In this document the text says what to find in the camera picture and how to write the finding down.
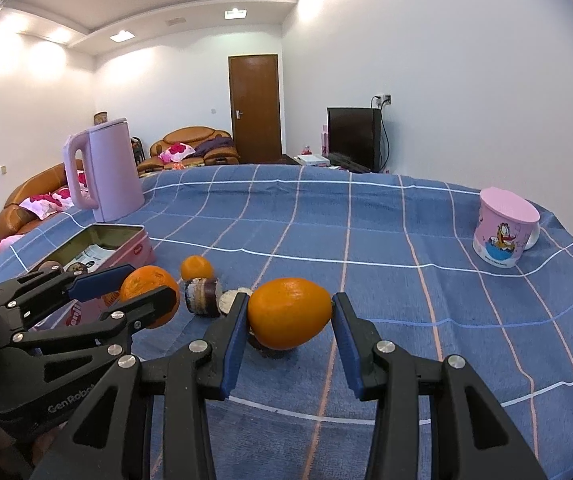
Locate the blue checked tablecloth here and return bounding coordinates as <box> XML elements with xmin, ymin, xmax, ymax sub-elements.
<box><xmin>0</xmin><ymin>162</ymin><xmax>573</xmax><ymax>480</ymax></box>

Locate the purple blanket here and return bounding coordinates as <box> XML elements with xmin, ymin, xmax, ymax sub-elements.
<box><xmin>194</xmin><ymin>136</ymin><xmax>234</xmax><ymax>157</ymax></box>

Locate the long brown leather sofa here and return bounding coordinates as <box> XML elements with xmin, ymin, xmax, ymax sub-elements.
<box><xmin>0</xmin><ymin>160</ymin><xmax>90</xmax><ymax>241</ymax></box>

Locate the large orange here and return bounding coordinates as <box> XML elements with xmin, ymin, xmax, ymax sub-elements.
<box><xmin>119</xmin><ymin>265</ymin><xmax>181</xmax><ymax>329</ymax></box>

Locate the brown wooden door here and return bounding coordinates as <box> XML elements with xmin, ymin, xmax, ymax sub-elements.
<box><xmin>228</xmin><ymin>54</ymin><xmax>283</xmax><ymax>165</ymax></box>

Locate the pink tin box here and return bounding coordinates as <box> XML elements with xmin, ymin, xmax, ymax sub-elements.
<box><xmin>29</xmin><ymin>224</ymin><xmax>158</xmax><ymax>332</ymax></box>

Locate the small brown leather sofa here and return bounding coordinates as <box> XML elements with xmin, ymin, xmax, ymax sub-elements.
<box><xmin>149</xmin><ymin>126</ymin><xmax>241</xmax><ymax>167</ymax></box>

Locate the small orange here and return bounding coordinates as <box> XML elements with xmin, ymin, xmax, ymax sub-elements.
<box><xmin>180</xmin><ymin>255</ymin><xmax>214</xmax><ymax>282</ymax></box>

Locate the lilac electric kettle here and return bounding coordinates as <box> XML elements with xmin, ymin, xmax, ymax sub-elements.
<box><xmin>63</xmin><ymin>118</ymin><xmax>146</xmax><ymax>223</ymax></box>

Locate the dark tv stand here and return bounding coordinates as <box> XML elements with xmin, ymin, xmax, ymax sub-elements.
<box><xmin>281</xmin><ymin>154</ymin><xmax>367</xmax><ymax>173</ymax></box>

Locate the medium orange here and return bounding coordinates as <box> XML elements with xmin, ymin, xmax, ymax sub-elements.
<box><xmin>247</xmin><ymin>277</ymin><xmax>334</xmax><ymax>351</ymax></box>

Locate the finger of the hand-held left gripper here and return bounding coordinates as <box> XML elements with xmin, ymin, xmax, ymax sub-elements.
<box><xmin>0</xmin><ymin>287</ymin><xmax>180</xmax><ymax>361</ymax></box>
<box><xmin>0</xmin><ymin>264</ymin><xmax>134</xmax><ymax>332</ymax></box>

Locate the pink cartoon mug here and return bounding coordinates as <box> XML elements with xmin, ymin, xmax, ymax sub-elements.
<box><xmin>471</xmin><ymin>186</ymin><xmax>541</xmax><ymax>271</ymax></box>

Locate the black television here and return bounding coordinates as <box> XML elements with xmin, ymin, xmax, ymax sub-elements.
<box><xmin>327</xmin><ymin>106</ymin><xmax>382</xmax><ymax>173</ymax></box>

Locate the brown layered cut fruit piece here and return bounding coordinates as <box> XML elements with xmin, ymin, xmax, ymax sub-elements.
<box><xmin>184</xmin><ymin>276</ymin><xmax>223</xmax><ymax>318</ymax></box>

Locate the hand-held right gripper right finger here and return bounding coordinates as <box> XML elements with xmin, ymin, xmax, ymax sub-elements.
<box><xmin>331</xmin><ymin>291</ymin><xmax>547</xmax><ymax>480</ymax></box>

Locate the printed paper liner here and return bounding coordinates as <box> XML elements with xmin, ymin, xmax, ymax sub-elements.
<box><xmin>61</xmin><ymin>244</ymin><xmax>110</xmax><ymax>273</ymax></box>

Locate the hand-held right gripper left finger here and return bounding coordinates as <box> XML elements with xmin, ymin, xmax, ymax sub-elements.
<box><xmin>31</xmin><ymin>290</ymin><xmax>251</xmax><ymax>480</ymax></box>

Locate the black power cable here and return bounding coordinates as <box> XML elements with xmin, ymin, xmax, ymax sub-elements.
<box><xmin>379</xmin><ymin>105</ymin><xmax>391</xmax><ymax>173</ymax></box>

